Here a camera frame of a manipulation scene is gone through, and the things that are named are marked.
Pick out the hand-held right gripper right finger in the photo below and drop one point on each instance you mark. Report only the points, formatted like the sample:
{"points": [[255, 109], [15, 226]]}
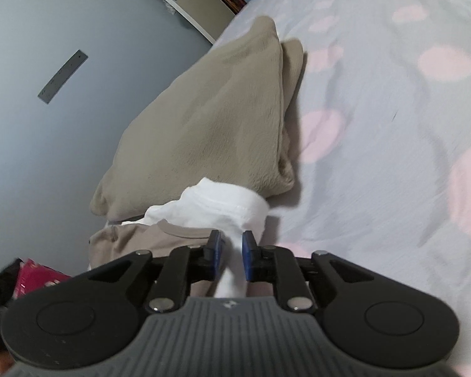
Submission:
{"points": [[246, 255]]}

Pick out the beige folded fleece garment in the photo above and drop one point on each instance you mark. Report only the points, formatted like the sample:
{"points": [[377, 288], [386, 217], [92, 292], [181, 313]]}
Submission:
{"points": [[200, 125]]}

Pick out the white t-shirt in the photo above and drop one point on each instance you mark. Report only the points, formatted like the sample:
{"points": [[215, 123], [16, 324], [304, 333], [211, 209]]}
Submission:
{"points": [[219, 204]]}

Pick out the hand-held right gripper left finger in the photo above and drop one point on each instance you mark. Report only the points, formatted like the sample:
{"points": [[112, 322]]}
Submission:
{"points": [[219, 251]]}

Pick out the black bag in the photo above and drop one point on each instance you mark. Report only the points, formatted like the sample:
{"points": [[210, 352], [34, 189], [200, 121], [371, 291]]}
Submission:
{"points": [[0, 294]]}

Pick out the red plastic package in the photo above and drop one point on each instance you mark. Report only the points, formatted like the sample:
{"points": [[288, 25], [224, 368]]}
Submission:
{"points": [[39, 279]]}

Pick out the orange stool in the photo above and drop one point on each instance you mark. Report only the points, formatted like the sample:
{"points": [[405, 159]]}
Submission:
{"points": [[233, 0]]}

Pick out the taupe shirt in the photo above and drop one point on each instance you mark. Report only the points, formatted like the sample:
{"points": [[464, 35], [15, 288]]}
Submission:
{"points": [[141, 239]]}

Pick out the grey wall switch panel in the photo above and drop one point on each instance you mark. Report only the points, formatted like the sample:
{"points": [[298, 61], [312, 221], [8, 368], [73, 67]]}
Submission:
{"points": [[62, 77]]}

